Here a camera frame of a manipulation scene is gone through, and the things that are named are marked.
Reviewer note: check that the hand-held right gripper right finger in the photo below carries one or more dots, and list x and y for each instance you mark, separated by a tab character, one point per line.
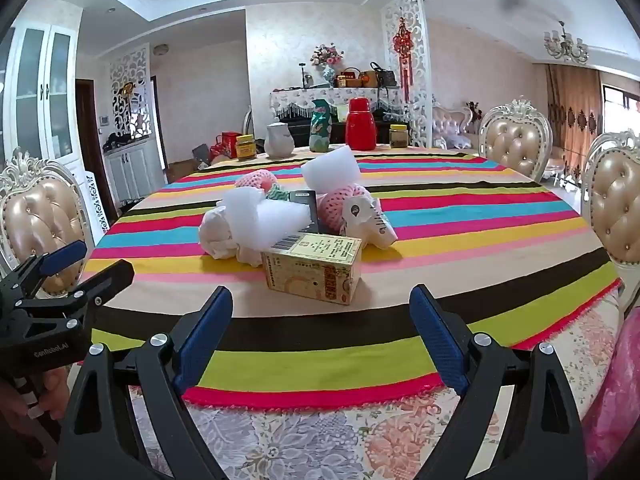
440	340

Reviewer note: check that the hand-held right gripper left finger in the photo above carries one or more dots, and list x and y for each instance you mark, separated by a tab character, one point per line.
205	340

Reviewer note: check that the low white cabinet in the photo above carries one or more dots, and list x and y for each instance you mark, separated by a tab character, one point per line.
132	170

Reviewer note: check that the green knitted net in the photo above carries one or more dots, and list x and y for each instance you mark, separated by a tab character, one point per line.
277	194

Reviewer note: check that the red gift box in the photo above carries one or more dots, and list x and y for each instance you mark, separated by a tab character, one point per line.
227	145

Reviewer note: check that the pink foam fruit net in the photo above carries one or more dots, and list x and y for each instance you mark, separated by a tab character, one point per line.
255	180
335	207

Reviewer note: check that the pale tufted sofa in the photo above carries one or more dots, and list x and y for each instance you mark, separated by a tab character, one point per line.
452	125

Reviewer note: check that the flower vase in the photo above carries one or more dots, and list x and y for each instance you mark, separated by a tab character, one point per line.
327	57

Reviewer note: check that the red knot ornament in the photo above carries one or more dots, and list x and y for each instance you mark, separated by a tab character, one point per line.
402	40

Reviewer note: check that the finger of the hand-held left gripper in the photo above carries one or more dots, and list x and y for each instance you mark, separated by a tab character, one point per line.
65	256
107	280

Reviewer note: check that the person's left hand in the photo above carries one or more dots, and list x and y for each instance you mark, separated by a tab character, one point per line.
52	395

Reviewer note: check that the cardboard box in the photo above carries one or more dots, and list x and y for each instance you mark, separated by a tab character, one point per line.
180	170

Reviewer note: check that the white foam sheet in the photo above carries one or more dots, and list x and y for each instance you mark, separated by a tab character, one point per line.
270	220
330	170

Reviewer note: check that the chandelier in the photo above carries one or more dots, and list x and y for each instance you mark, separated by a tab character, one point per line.
565	45

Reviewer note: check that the pink plastic bag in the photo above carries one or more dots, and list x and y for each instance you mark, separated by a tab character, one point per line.
617	400

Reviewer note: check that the yellow-lid jar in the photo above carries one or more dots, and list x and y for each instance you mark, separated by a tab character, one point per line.
245	149
399	139

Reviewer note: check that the dark wooden door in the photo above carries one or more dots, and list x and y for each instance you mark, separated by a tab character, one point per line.
90	140

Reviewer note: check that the window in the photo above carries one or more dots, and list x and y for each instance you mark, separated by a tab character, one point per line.
620	110

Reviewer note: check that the floral quilted tablecloth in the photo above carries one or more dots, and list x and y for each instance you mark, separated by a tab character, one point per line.
320	440

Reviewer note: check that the woven basket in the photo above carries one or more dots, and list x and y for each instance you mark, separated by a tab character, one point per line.
348	79

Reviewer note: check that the red thermos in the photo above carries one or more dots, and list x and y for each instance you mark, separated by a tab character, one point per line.
360	127

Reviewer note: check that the brown curtain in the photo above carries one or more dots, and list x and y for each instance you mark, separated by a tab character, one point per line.
570	110

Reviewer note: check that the black box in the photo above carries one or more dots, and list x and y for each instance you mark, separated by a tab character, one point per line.
305	205

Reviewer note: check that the white glass cabinet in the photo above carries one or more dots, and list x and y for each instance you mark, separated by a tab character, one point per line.
45	90

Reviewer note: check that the black piano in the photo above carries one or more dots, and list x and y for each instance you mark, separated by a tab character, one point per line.
300	132

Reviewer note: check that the black stand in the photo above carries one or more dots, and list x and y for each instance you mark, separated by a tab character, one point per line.
303	76

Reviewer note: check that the white ceramic jug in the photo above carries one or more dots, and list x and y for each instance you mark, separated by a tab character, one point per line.
278	142

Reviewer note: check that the narrow white lattice screen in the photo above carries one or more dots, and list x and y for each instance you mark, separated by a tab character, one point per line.
120	110

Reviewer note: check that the lace piano cover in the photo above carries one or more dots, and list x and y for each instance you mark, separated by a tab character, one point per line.
300	97

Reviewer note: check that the wide white lattice screen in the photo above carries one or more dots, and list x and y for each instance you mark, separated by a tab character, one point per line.
420	85

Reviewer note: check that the beige tufted chair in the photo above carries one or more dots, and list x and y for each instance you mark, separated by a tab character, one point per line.
515	142
617	200
40	215

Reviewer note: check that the dark handbag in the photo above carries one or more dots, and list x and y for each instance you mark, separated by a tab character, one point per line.
384	76

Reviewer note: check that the yellow carton box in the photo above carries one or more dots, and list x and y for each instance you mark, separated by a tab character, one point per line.
310	275

